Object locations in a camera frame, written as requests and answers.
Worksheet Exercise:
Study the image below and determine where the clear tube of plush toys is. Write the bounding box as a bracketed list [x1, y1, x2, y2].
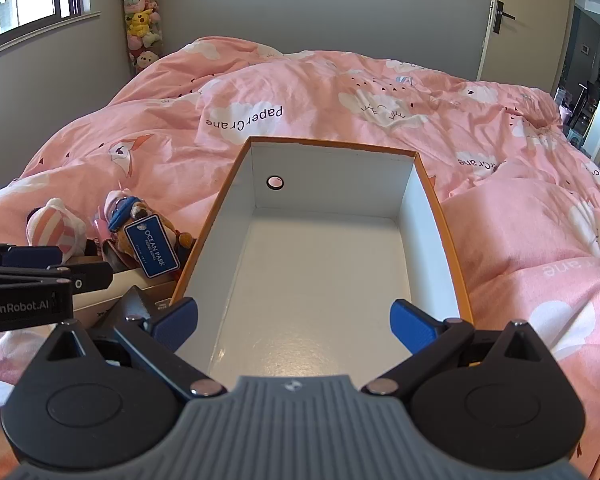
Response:
[119, 0, 164, 75]

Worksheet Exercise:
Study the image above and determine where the brown bear plush toy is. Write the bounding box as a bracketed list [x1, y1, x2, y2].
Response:
[102, 195, 198, 273]

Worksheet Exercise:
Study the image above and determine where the pink striped plush toy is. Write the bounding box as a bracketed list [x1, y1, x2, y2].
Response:
[26, 197, 89, 264]

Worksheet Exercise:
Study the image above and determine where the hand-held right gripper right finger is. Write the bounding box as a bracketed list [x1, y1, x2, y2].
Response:
[362, 299, 573, 396]

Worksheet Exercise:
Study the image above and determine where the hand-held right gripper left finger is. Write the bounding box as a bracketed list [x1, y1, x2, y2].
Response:
[27, 287, 227, 401]

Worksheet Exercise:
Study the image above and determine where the cream door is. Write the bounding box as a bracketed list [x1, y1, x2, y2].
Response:
[476, 0, 579, 97]

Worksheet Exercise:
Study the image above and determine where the orange cardboard box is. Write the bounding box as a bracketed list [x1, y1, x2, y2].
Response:
[170, 135, 476, 383]

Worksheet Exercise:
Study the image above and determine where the pink printed blanket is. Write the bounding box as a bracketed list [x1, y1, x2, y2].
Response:
[0, 36, 600, 461]

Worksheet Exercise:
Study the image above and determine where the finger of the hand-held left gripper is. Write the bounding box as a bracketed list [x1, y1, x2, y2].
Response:
[0, 260, 115, 295]
[0, 240, 63, 268]

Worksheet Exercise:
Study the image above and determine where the black door handle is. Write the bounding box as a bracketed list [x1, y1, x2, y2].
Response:
[489, 1, 517, 36]

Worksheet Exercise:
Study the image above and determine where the blue paper hang tag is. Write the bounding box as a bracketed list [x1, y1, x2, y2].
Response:
[124, 214, 181, 279]

